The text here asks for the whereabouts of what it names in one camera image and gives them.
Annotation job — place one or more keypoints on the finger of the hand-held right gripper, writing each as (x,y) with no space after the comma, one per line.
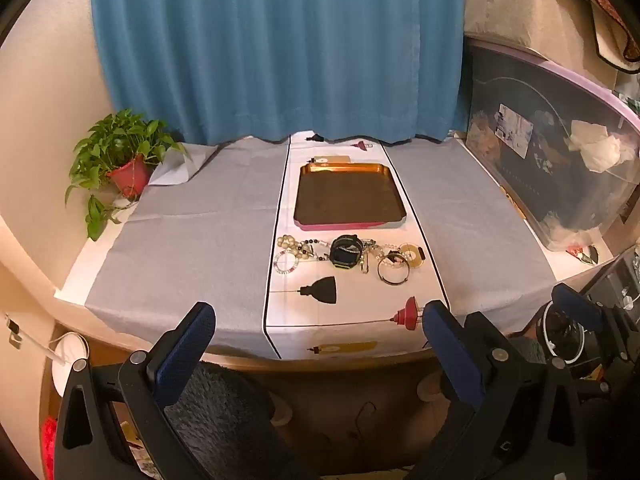
(575,304)

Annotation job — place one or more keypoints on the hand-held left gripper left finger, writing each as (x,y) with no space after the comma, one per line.
(182,350)

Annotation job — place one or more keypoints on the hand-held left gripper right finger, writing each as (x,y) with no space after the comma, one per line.
(452,355)

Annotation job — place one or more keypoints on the gold bangle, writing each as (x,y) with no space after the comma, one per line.
(380,273)

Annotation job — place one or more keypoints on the black wrist watch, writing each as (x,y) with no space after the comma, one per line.
(336,251)

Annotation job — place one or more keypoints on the orange rectangular tray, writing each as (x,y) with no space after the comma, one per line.
(345,200)

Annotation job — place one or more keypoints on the black lined waste bin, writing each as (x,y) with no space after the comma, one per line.
(562,332)

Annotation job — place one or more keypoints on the grey tablecloth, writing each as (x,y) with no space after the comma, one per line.
(190,240)

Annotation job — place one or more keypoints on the white round device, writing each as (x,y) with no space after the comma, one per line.
(70,355)

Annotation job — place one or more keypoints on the white printed table runner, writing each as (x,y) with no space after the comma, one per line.
(300,325)

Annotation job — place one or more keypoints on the gold clasp pin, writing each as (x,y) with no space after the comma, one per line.
(365,262)

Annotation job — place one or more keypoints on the red flower pot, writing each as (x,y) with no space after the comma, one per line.
(131,177)

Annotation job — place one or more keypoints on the clear storage box purple lid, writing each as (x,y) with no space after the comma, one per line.
(540,125)

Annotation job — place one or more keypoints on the green potted plant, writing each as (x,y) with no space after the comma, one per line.
(120,135)

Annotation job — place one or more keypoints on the patterned fabric bag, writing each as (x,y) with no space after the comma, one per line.
(607,5)

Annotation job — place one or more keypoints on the beige fabric storage box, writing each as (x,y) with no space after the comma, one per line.
(525,5)

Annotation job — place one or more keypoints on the blue curtain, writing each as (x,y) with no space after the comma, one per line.
(275,50)

